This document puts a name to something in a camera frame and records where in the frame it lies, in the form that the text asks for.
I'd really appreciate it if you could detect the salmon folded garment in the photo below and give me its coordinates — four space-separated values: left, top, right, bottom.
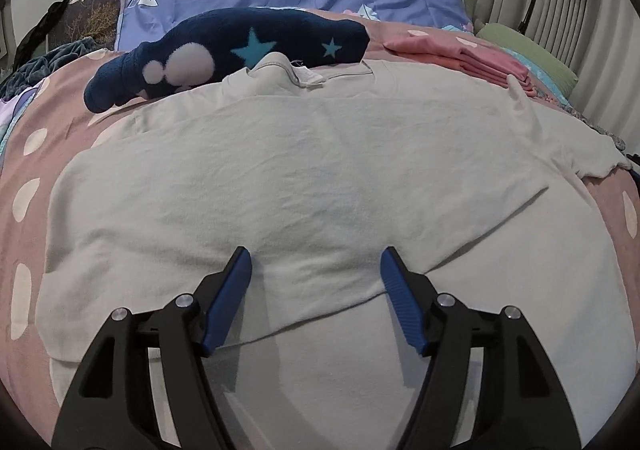
450 61 537 97

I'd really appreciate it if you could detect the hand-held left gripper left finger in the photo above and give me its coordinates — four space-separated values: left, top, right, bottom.
51 246 253 450

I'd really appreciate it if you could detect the teal patterned bedsheet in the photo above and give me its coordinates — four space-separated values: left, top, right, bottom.
500 45 626 151

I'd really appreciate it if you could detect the black hanging cloth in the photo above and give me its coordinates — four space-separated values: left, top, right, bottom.
15 0 86 61

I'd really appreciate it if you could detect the green pillow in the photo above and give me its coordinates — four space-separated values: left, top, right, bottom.
475 23 578 91

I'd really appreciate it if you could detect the teal fleece blanket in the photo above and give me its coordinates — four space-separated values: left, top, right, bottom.
0 38 108 98

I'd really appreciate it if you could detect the lavender cloth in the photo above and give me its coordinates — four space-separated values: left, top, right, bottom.
0 85 41 141

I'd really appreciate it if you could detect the pink folded garment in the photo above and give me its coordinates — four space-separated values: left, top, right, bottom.
385 33 531 81

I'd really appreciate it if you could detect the pink polka-dot blanket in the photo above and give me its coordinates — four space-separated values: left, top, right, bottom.
0 5 640 431

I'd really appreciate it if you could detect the dark branch-print pillow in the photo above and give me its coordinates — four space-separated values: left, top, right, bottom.
65 0 126 51

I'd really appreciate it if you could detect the navy star-print fleece garment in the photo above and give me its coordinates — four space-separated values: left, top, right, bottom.
83 8 371 113

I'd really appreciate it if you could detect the white t-shirt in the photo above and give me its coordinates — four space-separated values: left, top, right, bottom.
35 53 633 450

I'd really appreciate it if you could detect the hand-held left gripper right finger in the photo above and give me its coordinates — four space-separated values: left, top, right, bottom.
381 246 583 450

